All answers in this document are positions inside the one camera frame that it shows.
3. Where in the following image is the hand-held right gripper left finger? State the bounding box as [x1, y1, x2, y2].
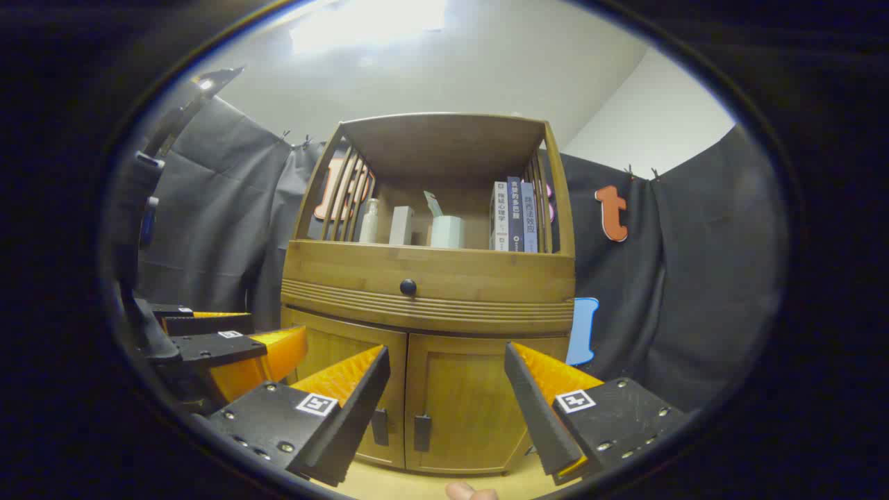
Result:
[207, 345, 391, 488]

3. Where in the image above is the white rectangular box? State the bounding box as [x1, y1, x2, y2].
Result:
[389, 206, 415, 246]

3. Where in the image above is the light purple book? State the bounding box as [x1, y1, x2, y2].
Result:
[521, 182, 539, 253]

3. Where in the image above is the black backdrop cloth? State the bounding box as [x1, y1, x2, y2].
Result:
[135, 96, 789, 410]

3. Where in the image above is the wooden double-door shoe cabinet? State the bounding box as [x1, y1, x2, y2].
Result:
[280, 113, 577, 476]

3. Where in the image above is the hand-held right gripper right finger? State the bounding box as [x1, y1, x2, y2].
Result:
[504, 342, 688, 486]

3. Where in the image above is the white cup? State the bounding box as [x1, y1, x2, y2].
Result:
[430, 215, 465, 249]

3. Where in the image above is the wooden shoe cabinet door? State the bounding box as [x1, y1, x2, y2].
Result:
[405, 333, 570, 475]
[281, 308, 408, 469]

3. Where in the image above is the white pump bottle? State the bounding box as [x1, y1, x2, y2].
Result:
[358, 198, 380, 244]

